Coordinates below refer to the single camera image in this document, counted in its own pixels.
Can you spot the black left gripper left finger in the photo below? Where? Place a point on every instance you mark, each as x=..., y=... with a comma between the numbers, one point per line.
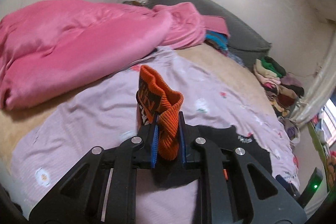
x=101, y=186

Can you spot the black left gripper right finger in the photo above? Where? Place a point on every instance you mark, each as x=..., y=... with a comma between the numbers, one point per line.
x=233, y=187

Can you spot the black sweater with orange cuffs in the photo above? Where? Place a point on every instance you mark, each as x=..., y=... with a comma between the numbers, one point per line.
x=159, y=104

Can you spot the pile of folded clothes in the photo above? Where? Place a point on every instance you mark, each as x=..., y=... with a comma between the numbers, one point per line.
x=282, y=90

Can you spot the striped blue folded clothes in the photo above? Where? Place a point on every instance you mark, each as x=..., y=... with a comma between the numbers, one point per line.
x=218, y=41

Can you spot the lilac strawberry print bedsheet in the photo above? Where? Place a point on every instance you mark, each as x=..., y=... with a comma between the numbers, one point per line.
x=105, y=115

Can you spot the white bag with purple cloth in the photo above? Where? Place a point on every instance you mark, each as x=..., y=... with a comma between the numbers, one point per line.
x=292, y=131

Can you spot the beige mattress cover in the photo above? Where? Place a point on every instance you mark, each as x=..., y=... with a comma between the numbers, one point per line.
x=17, y=123

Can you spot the cream curtain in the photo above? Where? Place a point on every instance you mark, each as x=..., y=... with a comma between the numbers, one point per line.
x=320, y=90

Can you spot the grey headboard cushion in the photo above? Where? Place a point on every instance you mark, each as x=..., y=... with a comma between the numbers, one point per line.
x=243, y=41

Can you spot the pink quilt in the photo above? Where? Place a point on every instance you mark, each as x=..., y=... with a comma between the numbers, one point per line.
x=52, y=47

